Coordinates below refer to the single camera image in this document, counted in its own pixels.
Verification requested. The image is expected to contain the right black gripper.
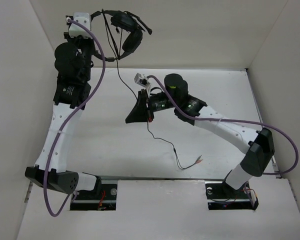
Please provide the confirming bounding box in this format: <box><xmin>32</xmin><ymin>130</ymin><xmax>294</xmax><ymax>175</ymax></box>
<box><xmin>126</xmin><ymin>88</ymin><xmax>179</xmax><ymax>123</ymax></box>

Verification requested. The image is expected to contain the thin black headphone cord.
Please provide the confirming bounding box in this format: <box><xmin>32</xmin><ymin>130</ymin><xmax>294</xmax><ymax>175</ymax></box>
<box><xmin>101</xmin><ymin>9</ymin><xmax>203</xmax><ymax>171</ymax></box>

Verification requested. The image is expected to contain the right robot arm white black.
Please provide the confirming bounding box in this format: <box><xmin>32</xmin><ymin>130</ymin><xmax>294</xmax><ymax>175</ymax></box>
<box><xmin>125</xmin><ymin>73</ymin><xmax>275</xmax><ymax>197</ymax></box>

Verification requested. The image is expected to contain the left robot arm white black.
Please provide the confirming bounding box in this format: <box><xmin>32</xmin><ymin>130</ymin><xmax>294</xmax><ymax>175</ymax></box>
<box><xmin>25</xmin><ymin>33</ymin><xmax>102</xmax><ymax>199</ymax></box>

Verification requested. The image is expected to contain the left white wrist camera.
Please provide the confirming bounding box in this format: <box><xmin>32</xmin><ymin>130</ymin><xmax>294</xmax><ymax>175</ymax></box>
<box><xmin>66</xmin><ymin>12</ymin><xmax>92</xmax><ymax>39</ymax></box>

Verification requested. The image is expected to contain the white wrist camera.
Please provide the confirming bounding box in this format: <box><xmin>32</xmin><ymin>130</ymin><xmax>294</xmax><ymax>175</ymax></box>
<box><xmin>134</xmin><ymin>73</ymin><xmax>151</xmax><ymax>92</ymax></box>
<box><xmin>66</xmin><ymin>12</ymin><xmax>92</xmax><ymax>39</ymax></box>

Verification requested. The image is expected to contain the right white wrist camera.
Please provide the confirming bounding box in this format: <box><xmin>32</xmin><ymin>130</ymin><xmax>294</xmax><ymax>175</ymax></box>
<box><xmin>134</xmin><ymin>73</ymin><xmax>151</xmax><ymax>92</ymax></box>

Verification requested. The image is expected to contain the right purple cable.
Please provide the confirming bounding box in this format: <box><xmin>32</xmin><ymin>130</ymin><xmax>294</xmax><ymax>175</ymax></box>
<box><xmin>146</xmin><ymin>74</ymin><xmax>300</xmax><ymax>176</ymax></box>

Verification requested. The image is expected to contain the front aluminium rail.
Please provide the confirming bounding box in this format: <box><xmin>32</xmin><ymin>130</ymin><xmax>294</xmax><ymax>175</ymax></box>
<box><xmin>100</xmin><ymin>176</ymin><xmax>223</xmax><ymax>182</ymax></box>

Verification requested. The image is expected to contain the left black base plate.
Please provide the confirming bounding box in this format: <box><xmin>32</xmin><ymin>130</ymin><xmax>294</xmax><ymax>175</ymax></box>
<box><xmin>70</xmin><ymin>179</ymin><xmax>118</xmax><ymax>211</ymax></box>

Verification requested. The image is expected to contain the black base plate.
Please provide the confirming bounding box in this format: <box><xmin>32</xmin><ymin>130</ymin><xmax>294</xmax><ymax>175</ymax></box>
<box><xmin>205</xmin><ymin>182</ymin><xmax>259</xmax><ymax>211</ymax></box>
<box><xmin>70</xmin><ymin>179</ymin><xmax>118</xmax><ymax>211</ymax></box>

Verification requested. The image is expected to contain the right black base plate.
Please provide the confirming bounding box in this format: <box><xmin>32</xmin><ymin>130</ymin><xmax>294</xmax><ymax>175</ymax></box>
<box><xmin>205</xmin><ymin>182</ymin><xmax>259</xmax><ymax>211</ymax></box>

